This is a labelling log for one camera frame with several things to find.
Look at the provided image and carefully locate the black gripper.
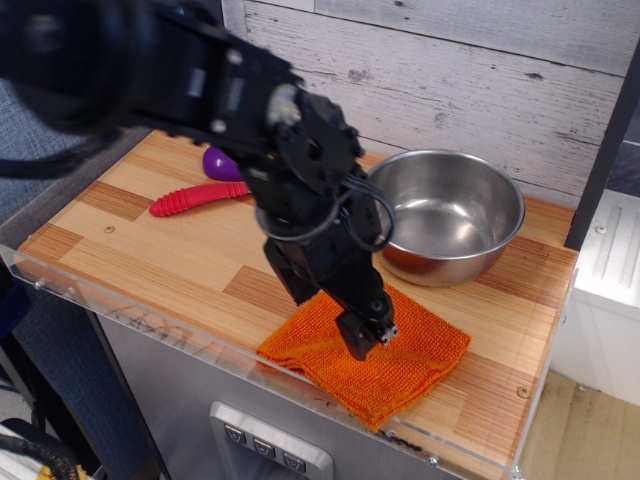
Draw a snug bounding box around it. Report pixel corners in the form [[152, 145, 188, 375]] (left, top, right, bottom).
[[262, 192, 399, 361]]

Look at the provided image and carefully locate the orange knitted cloth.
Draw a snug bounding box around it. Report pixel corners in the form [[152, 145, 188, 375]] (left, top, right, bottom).
[[257, 285, 471, 431]]

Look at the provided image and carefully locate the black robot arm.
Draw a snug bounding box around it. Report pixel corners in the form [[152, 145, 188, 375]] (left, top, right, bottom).
[[1, 1, 398, 360]]

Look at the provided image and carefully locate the purple toy eggplant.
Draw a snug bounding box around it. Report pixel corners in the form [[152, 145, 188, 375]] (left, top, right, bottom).
[[202, 146, 243, 182]]

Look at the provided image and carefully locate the clear acrylic front guard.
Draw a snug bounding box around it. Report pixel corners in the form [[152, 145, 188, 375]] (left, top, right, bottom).
[[1, 247, 522, 479]]

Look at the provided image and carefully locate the stainless steel bowl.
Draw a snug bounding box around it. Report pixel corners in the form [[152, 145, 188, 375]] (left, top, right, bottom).
[[369, 150, 526, 288]]

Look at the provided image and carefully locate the silver button control panel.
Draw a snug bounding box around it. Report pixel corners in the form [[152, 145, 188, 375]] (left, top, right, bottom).
[[209, 401, 334, 479]]

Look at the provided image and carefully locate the stainless steel cabinet front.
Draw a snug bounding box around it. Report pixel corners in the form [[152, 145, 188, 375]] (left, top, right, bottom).
[[97, 315, 450, 479]]

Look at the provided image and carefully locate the white side counter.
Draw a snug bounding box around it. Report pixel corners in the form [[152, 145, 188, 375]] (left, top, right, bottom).
[[548, 188, 640, 407]]

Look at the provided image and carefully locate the red handled metal fork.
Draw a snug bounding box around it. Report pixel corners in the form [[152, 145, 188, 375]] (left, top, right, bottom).
[[149, 181, 250, 217]]

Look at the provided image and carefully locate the dark grey right post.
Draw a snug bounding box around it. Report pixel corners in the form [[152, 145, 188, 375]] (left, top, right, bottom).
[[564, 45, 639, 250]]

